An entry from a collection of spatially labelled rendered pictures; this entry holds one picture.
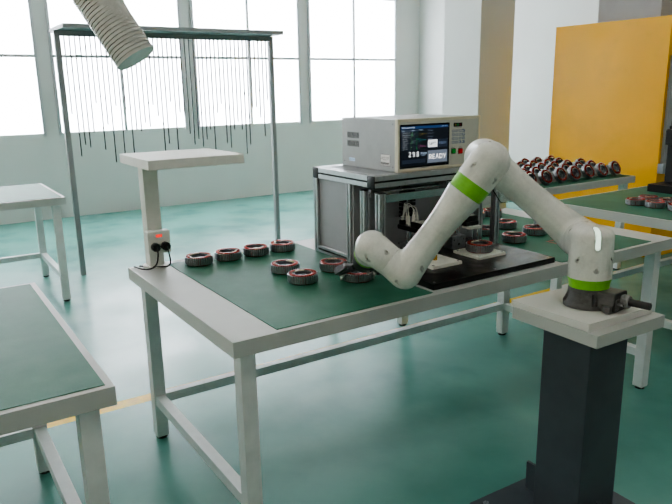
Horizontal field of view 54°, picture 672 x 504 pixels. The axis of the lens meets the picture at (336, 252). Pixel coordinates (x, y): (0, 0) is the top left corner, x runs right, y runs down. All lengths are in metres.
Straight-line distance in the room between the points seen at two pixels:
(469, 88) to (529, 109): 2.69
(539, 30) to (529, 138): 1.36
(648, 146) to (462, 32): 2.03
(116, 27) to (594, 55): 4.54
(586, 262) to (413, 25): 8.92
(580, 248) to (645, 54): 4.11
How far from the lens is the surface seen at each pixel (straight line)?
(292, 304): 2.18
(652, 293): 3.41
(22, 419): 1.69
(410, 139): 2.61
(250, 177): 9.26
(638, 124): 6.12
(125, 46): 2.73
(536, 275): 2.64
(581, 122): 6.43
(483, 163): 2.01
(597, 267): 2.12
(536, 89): 9.18
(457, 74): 6.77
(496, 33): 6.73
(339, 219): 2.73
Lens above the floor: 1.43
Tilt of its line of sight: 14 degrees down
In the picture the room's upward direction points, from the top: 1 degrees counter-clockwise
